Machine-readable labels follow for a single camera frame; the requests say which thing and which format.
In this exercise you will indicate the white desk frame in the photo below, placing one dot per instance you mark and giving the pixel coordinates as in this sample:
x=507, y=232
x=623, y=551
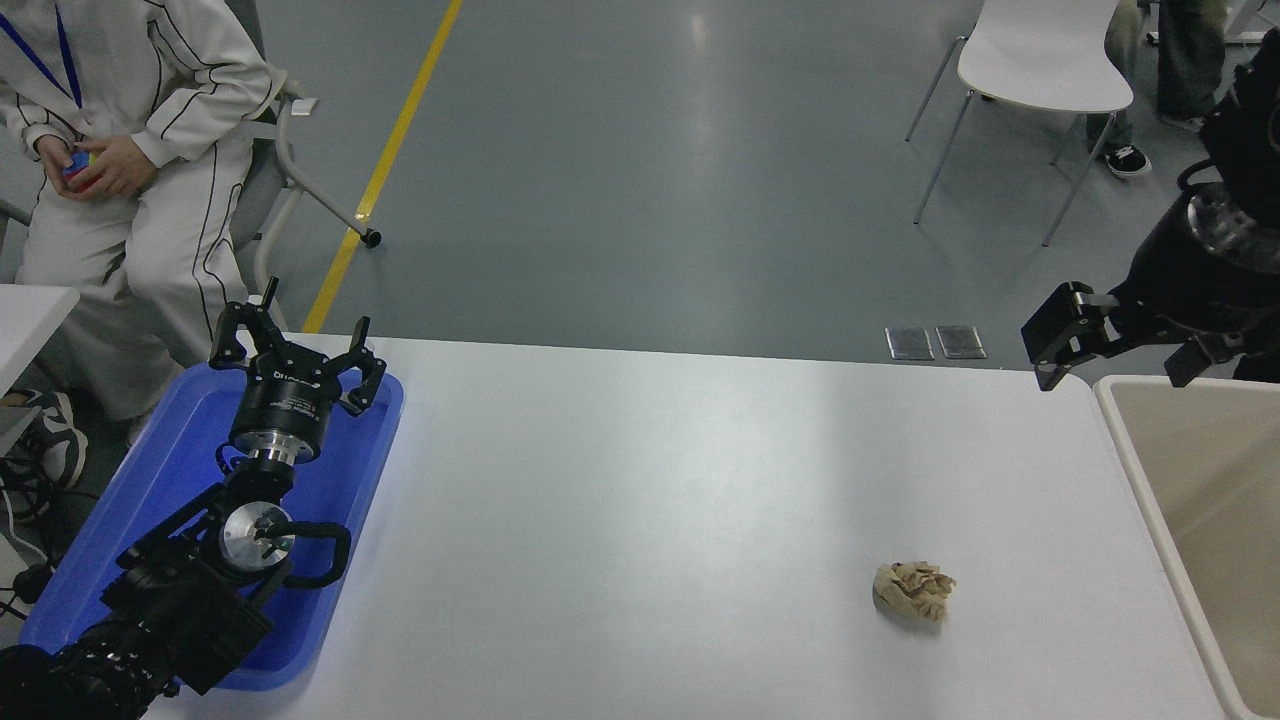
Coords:
x=1255, y=38

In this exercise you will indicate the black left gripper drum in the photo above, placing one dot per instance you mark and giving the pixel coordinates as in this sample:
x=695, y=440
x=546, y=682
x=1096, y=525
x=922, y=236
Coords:
x=285, y=405

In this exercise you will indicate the blue plastic tray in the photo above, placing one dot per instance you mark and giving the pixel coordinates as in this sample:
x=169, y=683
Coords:
x=330, y=500

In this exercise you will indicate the seated person's right hand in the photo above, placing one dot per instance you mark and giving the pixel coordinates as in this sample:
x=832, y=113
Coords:
x=52, y=160

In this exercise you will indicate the grey wheeled chair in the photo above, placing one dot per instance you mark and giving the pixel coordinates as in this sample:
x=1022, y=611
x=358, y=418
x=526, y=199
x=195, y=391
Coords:
x=262, y=190

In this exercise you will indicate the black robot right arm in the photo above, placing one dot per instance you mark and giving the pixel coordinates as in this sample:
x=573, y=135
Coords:
x=1250, y=130

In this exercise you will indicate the metal floor plate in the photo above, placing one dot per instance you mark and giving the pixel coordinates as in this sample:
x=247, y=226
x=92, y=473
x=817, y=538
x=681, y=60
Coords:
x=909, y=343
x=961, y=342

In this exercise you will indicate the seated person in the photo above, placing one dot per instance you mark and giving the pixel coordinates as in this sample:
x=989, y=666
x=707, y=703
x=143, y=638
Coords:
x=170, y=250

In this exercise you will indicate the small white side table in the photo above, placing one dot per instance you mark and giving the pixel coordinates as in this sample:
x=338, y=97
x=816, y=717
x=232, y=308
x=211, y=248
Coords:
x=25, y=320

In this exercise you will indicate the large pale bin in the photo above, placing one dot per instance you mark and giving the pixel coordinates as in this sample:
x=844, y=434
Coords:
x=1220, y=500

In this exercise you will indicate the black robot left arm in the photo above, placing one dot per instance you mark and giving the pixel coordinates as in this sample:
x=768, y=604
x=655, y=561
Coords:
x=180, y=610

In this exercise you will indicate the tan paper ball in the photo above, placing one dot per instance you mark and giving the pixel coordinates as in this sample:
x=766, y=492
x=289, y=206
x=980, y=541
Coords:
x=915, y=592

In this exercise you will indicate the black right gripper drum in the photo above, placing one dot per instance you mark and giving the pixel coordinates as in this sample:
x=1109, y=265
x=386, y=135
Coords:
x=1190, y=290

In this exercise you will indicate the white plastic chair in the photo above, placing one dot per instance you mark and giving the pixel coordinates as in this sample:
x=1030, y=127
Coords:
x=1045, y=60

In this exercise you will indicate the colourful puzzle cube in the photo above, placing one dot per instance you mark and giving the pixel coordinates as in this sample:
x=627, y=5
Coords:
x=78, y=166

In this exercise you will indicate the black and white sneaker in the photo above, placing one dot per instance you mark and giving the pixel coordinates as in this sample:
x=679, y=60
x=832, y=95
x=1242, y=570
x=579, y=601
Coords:
x=60, y=440

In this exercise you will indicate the person behind white chair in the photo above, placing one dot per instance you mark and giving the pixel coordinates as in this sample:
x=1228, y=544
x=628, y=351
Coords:
x=1190, y=60

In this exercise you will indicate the seated person's left hand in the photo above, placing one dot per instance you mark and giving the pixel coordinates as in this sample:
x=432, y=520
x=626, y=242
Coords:
x=122, y=168

